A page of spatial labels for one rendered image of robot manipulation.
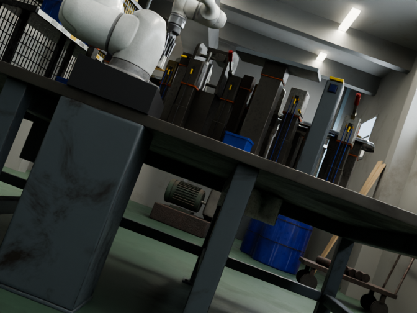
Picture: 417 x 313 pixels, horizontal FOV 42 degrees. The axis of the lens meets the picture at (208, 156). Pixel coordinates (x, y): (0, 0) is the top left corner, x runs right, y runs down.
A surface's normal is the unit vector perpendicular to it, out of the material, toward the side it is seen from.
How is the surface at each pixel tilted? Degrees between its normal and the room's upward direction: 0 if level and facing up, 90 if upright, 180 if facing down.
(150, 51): 91
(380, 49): 90
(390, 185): 90
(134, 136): 90
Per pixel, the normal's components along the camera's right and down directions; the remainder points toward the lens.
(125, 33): 0.03, -0.11
